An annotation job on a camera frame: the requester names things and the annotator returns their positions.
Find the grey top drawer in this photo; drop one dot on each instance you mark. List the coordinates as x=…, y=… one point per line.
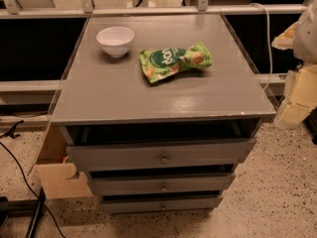
x=161, y=155

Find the grey bottom drawer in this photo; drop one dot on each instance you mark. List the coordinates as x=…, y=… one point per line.
x=187, y=202

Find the black floor bracket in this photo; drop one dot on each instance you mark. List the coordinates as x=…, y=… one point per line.
x=32, y=207

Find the white ceramic bowl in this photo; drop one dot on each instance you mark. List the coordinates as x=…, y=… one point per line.
x=115, y=41

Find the metal railing frame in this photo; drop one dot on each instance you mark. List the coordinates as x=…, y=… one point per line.
x=152, y=4

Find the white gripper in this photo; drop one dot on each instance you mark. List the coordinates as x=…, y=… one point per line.
x=307, y=40

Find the grey drawer cabinet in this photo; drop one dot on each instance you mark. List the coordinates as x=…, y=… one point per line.
x=109, y=101

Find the grey drawer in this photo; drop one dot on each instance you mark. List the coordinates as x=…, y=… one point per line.
x=161, y=155
x=187, y=202
x=160, y=184

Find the light wooden box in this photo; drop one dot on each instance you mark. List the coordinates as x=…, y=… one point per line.
x=59, y=178

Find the green snack bag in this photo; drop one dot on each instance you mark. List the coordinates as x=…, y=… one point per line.
x=158, y=65

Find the grey middle drawer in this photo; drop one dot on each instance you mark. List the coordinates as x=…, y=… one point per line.
x=160, y=184

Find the black clamp on floor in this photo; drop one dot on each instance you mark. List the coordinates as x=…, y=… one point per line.
x=12, y=131

